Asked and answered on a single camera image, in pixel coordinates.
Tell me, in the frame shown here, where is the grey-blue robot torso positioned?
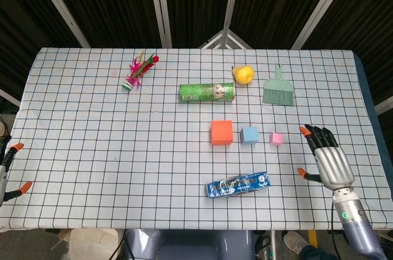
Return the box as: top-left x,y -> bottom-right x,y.
123,229 -> 255,260

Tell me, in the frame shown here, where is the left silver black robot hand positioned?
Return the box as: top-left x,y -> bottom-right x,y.
0,142 -> 33,207

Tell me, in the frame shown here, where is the dark trouser leg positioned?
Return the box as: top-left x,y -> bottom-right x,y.
299,244 -> 338,260

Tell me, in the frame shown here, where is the green hand brush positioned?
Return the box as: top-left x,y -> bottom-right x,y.
262,62 -> 295,107

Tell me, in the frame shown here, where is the medium blue foam cube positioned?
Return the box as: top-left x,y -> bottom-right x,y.
239,127 -> 259,145

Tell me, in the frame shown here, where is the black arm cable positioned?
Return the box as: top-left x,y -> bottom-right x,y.
330,200 -> 337,232

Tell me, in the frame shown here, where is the white plastic bucket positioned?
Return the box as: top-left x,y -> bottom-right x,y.
68,228 -> 121,260

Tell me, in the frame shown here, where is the white checkered tablecloth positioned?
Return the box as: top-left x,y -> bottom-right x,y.
0,46 -> 393,232

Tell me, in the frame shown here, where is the blue cookie box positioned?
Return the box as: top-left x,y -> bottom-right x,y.
206,171 -> 272,199

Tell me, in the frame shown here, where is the grey sneaker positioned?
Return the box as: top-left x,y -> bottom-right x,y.
282,230 -> 310,256

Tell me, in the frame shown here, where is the green chips can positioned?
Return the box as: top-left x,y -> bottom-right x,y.
179,82 -> 236,104

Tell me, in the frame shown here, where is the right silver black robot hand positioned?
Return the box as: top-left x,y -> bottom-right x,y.
297,124 -> 356,192

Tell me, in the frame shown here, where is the white triangular frame foot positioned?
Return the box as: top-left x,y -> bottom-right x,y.
198,28 -> 254,50

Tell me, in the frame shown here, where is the yellow pear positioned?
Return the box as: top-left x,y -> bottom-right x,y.
232,65 -> 255,85

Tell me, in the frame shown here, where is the pink red feather shuttlecock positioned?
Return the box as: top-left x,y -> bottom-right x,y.
121,49 -> 160,92

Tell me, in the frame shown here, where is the large orange foam cube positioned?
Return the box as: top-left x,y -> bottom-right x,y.
210,120 -> 235,146

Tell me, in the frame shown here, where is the metal table leg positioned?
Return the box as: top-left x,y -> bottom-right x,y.
269,229 -> 279,260

